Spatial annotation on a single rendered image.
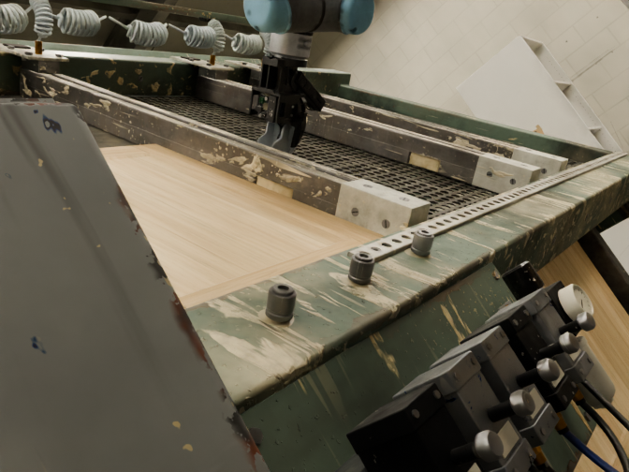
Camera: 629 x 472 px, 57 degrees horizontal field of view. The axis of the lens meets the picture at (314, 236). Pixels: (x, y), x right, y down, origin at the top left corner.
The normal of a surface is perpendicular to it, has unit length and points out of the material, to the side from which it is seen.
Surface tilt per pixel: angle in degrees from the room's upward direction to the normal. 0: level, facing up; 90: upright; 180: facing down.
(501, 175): 90
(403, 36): 90
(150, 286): 90
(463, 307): 90
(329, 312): 51
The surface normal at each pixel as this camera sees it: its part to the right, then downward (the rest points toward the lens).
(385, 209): -0.60, 0.18
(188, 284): 0.17, -0.92
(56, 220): 0.62, -0.50
